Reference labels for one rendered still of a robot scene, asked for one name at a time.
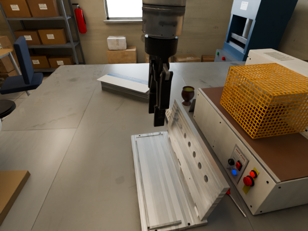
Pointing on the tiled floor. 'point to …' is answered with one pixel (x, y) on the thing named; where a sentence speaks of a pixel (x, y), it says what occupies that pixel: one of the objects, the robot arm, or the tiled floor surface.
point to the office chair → (19, 85)
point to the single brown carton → (186, 58)
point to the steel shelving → (50, 44)
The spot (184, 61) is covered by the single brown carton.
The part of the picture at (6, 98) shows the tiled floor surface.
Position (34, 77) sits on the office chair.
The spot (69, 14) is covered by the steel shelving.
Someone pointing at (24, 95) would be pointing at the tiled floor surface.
